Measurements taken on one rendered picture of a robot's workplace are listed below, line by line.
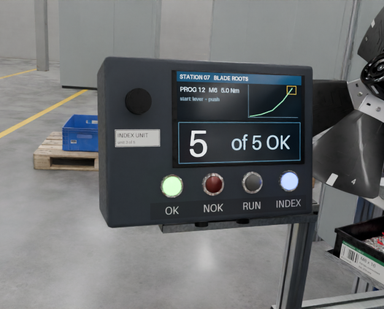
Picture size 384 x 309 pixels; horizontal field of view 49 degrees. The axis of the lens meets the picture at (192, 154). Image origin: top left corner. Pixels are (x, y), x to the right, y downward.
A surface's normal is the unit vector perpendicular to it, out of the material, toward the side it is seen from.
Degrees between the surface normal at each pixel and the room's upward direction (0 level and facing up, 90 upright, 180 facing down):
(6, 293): 0
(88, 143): 90
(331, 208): 90
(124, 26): 90
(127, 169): 75
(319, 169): 51
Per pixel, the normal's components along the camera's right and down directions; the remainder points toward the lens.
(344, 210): -0.96, 0.02
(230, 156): 0.29, 0.04
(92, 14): -0.02, 0.29
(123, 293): 0.07, -0.96
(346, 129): -0.26, -0.39
